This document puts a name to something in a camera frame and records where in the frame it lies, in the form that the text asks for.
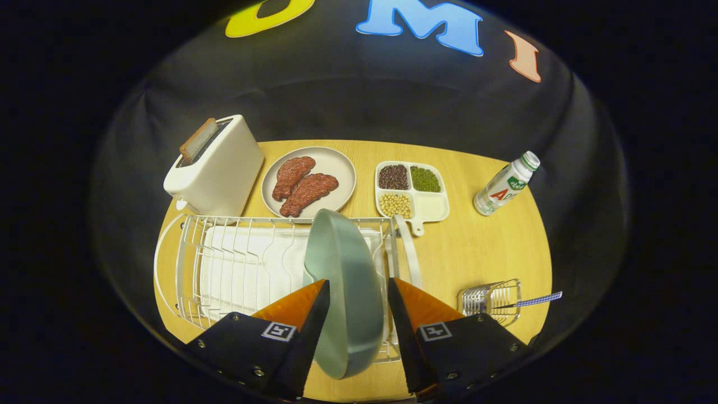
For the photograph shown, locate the black backdrop cloth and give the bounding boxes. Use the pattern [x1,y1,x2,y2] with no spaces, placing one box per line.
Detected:
[90,0,632,360]

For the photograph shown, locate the beige round plate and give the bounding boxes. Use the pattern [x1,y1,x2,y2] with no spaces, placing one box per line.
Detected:
[261,146,357,219]

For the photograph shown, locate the white wire dish rack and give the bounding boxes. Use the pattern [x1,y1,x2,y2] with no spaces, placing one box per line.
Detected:
[153,213,424,362]

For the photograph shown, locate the yellow soybeans pile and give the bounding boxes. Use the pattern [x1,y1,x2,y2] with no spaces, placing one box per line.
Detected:
[380,192,414,219]

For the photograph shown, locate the dark red beans pile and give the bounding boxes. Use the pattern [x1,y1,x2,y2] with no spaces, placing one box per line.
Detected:
[378,164,409,190]

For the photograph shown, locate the white toaster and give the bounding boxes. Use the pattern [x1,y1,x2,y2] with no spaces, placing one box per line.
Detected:
[163,114,265,218]

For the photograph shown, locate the white divided snack tray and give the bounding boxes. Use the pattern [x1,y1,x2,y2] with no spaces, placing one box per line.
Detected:
[374,160,450,237]

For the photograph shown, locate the red meat slice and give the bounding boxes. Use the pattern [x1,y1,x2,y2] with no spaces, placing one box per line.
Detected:
[279,173,339,218]
[272,156,316,201]

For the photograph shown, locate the checked handle spoon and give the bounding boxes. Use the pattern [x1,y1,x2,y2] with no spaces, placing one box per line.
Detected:
[491,291,563,310]

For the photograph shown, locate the pale green plate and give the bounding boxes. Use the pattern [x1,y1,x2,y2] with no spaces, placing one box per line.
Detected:
[303,209,386,380]

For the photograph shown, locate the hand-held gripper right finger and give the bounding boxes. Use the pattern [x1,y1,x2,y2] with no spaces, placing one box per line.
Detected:
[387,277,533,402]

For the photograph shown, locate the metal wire basket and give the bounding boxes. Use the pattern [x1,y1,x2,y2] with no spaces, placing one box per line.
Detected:
[457,279,522,328]

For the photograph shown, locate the white green drink bottle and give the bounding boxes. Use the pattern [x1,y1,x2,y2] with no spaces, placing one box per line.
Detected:
[473,150,541,217]

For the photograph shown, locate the brown toast slice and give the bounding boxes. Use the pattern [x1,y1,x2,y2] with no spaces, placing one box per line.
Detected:
[179,118,219,162]

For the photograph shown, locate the white drain tray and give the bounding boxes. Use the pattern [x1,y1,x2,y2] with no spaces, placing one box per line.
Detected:
[200,226,388,315]

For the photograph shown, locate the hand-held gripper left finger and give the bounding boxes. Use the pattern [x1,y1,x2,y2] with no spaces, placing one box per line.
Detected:
[182,279,331,400]

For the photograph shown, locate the green beans pile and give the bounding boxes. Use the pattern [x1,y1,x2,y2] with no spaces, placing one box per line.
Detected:
[410,166,441,193]

